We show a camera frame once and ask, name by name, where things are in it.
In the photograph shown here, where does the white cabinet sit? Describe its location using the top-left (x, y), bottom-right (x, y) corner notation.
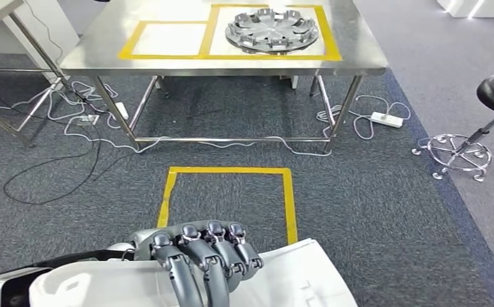
top-left (18, 0), bottom-right (81, 83)

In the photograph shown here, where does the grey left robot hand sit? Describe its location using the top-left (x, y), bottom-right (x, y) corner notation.
top-left (133, 219), bottom-right (265, 307)

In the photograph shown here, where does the stainless steel workbench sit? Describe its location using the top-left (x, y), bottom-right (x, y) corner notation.
top-left (60, 0), bottom-right (388, 154)

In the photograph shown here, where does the white coiled cable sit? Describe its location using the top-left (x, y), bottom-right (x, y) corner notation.
top-left (315, 93), bottom-right (412, 141)

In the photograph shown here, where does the black floor cable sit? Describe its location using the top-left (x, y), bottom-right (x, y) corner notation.
top-left (3, 91), bottom-right (104, 207)

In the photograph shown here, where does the silver wheel hubcap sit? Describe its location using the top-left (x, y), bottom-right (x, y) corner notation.
top-left (225, 8), bottom-right (320, 55)

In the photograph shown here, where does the small yellow tape frame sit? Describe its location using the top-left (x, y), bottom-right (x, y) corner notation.
top-left (118, 20), bottom-right (220, 60)

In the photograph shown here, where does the white power adapter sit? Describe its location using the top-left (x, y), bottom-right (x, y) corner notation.
top-left (113, 101), bottom-right (130, 122)

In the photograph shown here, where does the white floor cable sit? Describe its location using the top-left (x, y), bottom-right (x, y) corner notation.
top-left (0, 80), bottom-right (333, 157)

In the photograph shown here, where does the large yellow tape frame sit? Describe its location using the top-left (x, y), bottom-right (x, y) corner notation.
top-left (199, 4), bottom-right (342, 61)

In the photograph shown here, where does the white power strip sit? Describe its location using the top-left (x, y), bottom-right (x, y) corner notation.
top-left (370, 111), bottom-right (404, 129)

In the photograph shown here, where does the white curved plastic part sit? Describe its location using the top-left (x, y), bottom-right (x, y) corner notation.
top-left (28, 238), bottom-right (358, 307)

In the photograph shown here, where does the yellow floor tape square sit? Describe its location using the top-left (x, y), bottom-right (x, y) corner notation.
top-left (157, 166), bottom-right (298, 246)

